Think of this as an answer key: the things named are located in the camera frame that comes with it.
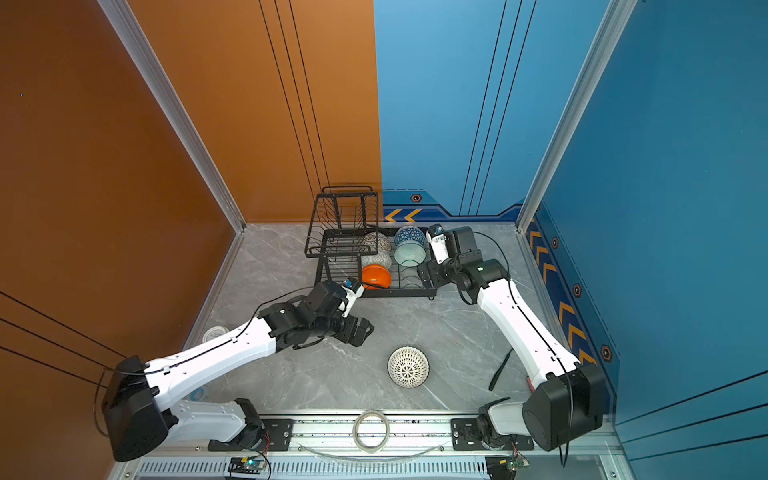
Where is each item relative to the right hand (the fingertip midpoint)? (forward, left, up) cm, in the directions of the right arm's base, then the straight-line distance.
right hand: (433, 263), depth 81 cm
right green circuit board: (-43, -15, -24) cm, 52 cm away
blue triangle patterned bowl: (+27, +5, -16) cm, 31 cm away
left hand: (-13, +19, -7) cm, 24 cm away
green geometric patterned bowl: (+16, +15, -17) cm, 28 cm away
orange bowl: (+10, +17, -18) cm, 27 cm away
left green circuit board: (-43, +45, -22) cm, 66 cm away
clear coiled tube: (-39, +19, -22) cm, 49 cm away
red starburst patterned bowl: (-21, +7, -20) cm, 30 cm away
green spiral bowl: (+18, +5, -17) cm, 25 cm away
